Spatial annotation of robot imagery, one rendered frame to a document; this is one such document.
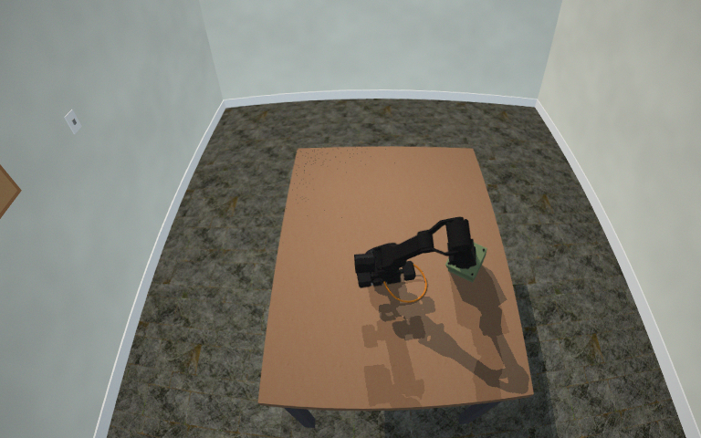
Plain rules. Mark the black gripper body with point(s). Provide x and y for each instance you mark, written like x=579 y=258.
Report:
x=364 y=279

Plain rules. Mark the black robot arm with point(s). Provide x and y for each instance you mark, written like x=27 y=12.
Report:
x=390 y=257

